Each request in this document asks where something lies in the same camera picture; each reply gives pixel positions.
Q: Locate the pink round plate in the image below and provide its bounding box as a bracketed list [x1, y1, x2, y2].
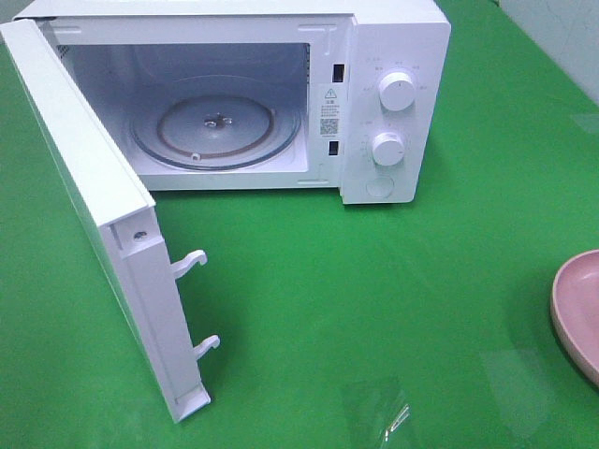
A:
[550, 249, 598, 385]

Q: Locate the white warning label sticker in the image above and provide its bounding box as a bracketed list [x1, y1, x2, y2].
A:
[316, 84, 343, 137]

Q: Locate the white microwave door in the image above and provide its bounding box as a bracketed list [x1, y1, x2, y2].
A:
[1, 20, 220, 422]

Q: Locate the round door release button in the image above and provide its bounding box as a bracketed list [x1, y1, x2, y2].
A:
[366, 176, 394, 198]

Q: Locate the white timer knob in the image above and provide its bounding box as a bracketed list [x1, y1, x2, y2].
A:
[372, 133, 405, 167]

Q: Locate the upper white power knob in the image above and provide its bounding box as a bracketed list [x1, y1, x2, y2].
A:
[378, 71, 416, 111]

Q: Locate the white microwave oven body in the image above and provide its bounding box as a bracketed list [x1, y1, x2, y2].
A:
[10, 1, 451, 204]

